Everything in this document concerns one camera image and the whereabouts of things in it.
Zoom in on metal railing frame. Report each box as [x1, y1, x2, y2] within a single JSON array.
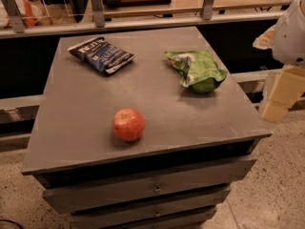
[[0, 0, 293, 39]]

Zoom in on orange white bag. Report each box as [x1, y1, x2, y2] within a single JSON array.
[[0, 0, 46, 28]]

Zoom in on top cabinet drawer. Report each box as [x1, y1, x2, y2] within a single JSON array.
[[43, 156, 255, 214]]

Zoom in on red tomato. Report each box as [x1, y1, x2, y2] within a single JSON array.
[[112, 108, 145, 141]]

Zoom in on grey drawer cabinet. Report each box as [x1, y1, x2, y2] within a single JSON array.
[[22, 27, 268, 229]]

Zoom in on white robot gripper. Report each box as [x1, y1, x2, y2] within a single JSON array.
[[253, 0, 305, 123]]

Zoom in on blue chip bag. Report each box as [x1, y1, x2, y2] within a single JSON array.
[[68, 36, 135, 75]]

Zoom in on middle cabinet drawer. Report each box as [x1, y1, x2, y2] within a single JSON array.
[[69, 184, 232, 229]]

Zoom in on green rice chip bag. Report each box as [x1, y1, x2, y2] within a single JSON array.
[[164, 51, 228, 94]]

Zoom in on cabinet drawer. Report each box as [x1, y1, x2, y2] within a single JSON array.
[[43, 156, 255, 214], [69, 184, 232, 229], [104, 205, 218, 229]]

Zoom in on black cable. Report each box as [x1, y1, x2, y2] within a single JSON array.
[[0, 219, 25, 229]]

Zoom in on bottom cabinet drawer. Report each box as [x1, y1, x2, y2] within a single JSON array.
[[104, 205, 218, 229]]

